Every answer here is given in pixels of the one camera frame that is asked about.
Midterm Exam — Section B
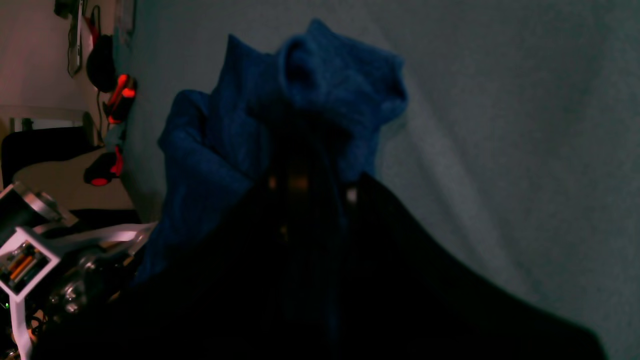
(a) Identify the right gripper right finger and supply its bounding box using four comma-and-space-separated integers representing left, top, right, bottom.
310, 175, 606, 360

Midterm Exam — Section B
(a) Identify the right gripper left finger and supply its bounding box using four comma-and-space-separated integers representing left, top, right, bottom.
32, 170, 311, 360

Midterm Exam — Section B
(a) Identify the dark blue t-shirt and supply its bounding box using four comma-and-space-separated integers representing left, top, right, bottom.
134, 19, 409, 284

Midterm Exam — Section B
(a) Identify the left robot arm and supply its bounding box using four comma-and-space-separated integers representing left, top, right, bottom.
1, 182, 156, 360

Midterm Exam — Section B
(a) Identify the light blue table cloth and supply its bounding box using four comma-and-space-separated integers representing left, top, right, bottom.
114, 0, 640, 360

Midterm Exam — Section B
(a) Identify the orange black clamp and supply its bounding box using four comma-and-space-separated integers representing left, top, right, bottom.
102, 73, 138, 125

